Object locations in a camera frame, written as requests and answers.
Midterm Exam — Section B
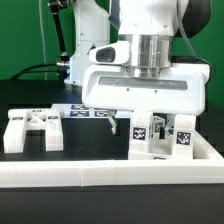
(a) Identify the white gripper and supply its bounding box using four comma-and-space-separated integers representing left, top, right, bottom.
82, 41, 211, 139

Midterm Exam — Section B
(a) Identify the white chair back part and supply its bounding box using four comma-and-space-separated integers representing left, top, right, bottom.
3, 108, 63, 153

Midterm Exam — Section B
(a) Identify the white chair seat part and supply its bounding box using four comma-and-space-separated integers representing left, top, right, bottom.
128, 135, 187, 160

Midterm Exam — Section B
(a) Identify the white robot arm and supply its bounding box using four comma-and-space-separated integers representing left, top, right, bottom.
70, 0, 211, 120

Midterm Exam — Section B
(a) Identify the white tagged cube nut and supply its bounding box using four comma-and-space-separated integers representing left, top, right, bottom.
153, 116, 165, 133

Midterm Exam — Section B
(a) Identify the white tag base sheet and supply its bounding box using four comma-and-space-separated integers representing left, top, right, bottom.
50, 103, 133, 120

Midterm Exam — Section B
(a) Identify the white U-shaped obstacle frame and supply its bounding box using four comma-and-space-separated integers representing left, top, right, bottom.
0, 126, 224, 189

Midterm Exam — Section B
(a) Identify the black cable with connector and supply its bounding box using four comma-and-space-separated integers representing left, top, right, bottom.
9, 0, 72, 81

